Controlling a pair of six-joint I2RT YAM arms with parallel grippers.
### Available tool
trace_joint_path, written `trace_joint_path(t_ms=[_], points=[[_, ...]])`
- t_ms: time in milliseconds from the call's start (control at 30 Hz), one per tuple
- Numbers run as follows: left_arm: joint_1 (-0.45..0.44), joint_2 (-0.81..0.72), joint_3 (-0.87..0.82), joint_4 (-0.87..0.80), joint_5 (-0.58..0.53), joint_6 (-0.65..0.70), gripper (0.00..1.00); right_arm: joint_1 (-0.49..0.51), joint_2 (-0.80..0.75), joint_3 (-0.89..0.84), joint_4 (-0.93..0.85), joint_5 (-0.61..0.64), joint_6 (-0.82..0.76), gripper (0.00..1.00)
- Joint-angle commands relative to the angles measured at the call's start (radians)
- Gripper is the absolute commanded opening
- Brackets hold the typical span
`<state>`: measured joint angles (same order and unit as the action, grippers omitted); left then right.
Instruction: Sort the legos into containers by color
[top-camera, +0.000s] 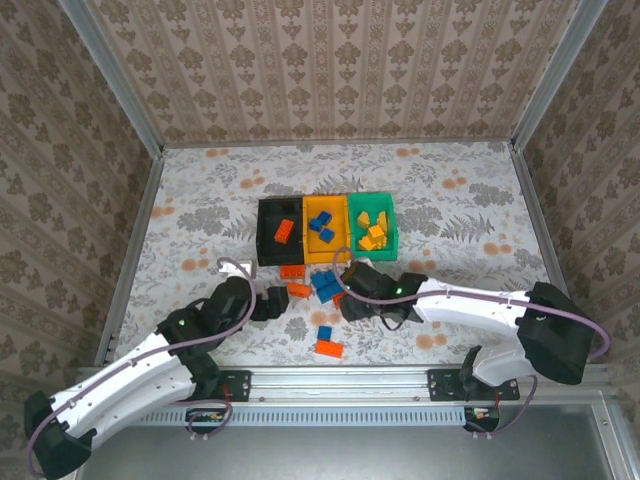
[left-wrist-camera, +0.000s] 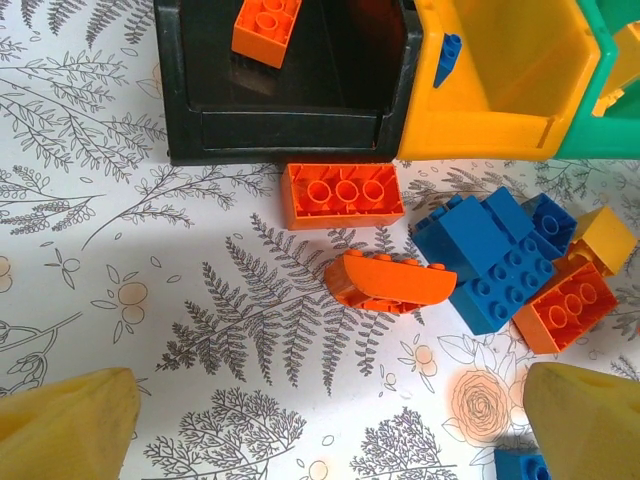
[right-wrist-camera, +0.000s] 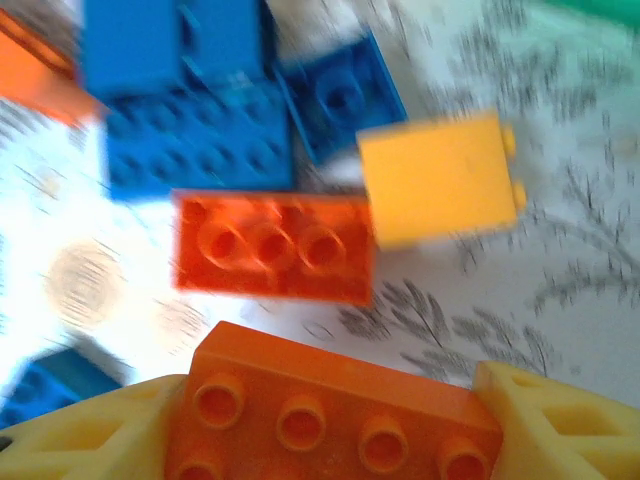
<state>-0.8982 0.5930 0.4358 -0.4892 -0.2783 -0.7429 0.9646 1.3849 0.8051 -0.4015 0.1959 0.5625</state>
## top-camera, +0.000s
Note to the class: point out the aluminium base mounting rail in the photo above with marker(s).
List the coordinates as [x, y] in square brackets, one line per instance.
[340, 385]

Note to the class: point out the orange curved lego brick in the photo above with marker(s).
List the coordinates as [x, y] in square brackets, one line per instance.
[299, 290]

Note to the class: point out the aluminium frame post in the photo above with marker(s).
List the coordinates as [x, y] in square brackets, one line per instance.
[116, 75]
[556, 75]

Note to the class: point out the yellow-orange plastic bin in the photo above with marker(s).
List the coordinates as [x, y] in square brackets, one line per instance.
[312, 250]

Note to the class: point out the orange two-by-four lego brick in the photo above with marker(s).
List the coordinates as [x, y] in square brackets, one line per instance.
[284, 231]
[293, 272]
[329, 348]
[338, 299]

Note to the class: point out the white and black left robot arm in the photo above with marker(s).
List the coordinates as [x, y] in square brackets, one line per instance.
[125, 375]

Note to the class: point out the blue long lego brick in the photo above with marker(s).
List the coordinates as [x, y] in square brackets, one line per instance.
[330, 293]

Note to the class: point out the blue square lego brick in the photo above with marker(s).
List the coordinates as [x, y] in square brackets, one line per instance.
[327, 235]
[325, 332]
[330, 276]
[320, 221]
[317, 280]

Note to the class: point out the grey metal panel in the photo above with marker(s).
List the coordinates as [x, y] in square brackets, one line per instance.
[350, 455]

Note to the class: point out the yellow square lego brick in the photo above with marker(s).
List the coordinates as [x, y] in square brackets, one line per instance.
[383, 242]
[367, 244]
[363, 219]
[375, 233]

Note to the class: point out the floral patterned table cover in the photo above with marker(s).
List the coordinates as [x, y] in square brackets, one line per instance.
[450, 225]

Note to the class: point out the black plastic bin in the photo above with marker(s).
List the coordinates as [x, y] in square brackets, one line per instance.
[267, 250]

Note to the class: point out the small connector board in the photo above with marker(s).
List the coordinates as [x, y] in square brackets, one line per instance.
[205, 416]
[482, 414]

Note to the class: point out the aluminium table side rail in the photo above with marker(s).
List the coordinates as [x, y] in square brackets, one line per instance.
[129, 260]
[538, 215]

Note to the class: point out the green plastic bin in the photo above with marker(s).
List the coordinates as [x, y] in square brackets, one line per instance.
[375, 256]

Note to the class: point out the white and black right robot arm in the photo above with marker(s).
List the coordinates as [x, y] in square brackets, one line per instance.
[475, 302]

